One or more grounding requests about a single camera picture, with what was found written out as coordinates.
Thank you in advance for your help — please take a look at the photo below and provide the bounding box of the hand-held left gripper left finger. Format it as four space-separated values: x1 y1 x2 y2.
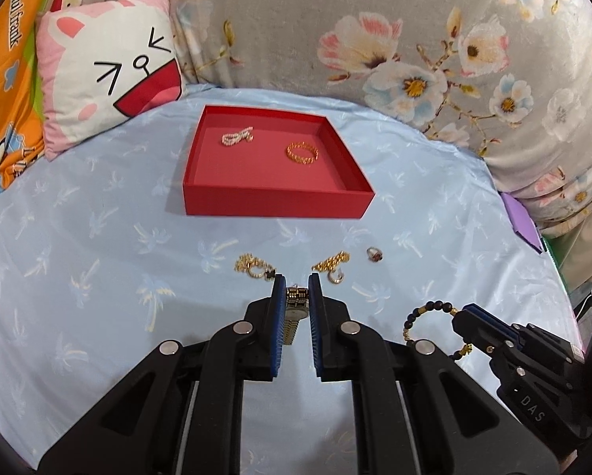
38 273 288 475

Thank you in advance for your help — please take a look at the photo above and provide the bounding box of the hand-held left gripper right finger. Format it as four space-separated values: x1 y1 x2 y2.
308 273 559 475

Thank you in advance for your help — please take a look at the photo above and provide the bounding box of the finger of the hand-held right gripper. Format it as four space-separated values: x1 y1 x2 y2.
464 303 524 340
452 313 510 358

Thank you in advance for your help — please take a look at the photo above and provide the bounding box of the gold wristwatch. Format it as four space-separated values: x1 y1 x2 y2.
282 284 309 348

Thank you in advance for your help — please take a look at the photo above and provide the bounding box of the black and gold bead bracelet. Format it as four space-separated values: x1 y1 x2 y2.
401 301 474 361

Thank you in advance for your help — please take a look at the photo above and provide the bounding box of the gold chain with black pendant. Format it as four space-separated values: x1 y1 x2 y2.
234 252 278 279

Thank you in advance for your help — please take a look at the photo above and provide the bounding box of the red jewelry tray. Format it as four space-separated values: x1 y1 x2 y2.
183 105 376 219

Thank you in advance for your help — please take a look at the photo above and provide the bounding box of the purple cloth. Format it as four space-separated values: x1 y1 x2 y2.
501 192 545 255

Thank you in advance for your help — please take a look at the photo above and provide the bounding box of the grey floral blanket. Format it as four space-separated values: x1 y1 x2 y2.
91 0 592 289

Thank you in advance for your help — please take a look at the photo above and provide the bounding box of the cat face pillow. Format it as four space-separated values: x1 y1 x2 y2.
35 0 186 162

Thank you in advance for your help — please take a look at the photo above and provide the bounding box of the orange cartoon pillow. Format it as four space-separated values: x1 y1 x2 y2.
0 0 97 209

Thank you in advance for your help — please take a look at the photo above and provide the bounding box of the gold chain bracelet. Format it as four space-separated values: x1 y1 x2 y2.
285 141 320 164

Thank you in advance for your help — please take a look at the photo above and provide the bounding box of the white pearl bracelet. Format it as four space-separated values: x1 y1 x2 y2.
221 127 255 148

